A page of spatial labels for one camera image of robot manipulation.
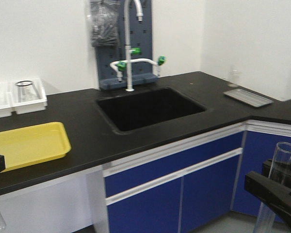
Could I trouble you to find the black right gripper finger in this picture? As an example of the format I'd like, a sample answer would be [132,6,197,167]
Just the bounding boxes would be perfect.
[244,171,291,231]
[271,165,291,189]

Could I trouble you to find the yellow plastic tray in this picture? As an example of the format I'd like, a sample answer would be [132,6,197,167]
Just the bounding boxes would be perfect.
[0,122,71,172]

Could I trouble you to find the metal tray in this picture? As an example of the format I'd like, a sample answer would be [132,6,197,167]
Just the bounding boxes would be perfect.
[223,88,273,108]

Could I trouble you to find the white plastic bin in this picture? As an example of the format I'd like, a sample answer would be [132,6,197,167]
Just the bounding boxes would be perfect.
[10,78,47,114]
[0,82,13,118]

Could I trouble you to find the blue cabinet doors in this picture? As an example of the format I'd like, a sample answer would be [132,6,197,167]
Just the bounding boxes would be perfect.
[103,126,291,233]

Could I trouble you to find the clear glass beaker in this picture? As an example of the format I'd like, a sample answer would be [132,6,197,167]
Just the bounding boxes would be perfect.
[230,69,241,85]

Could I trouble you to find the black lab sink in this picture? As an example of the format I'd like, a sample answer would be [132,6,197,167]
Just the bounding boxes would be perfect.
[96,87,206,132]

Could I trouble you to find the white lab faucet green knobs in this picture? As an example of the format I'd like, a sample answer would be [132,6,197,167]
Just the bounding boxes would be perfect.
[110,0,166,92]

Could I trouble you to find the plastic bag of pegs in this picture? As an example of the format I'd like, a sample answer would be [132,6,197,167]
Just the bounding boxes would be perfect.
[88,0,120,48]

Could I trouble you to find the grey pegboard drying rack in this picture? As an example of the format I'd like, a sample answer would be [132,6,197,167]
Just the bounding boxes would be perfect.
[95,0,152,90]

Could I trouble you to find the black wire tripod stand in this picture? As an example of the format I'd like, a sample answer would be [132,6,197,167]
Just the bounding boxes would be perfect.
[15,80,41,102]

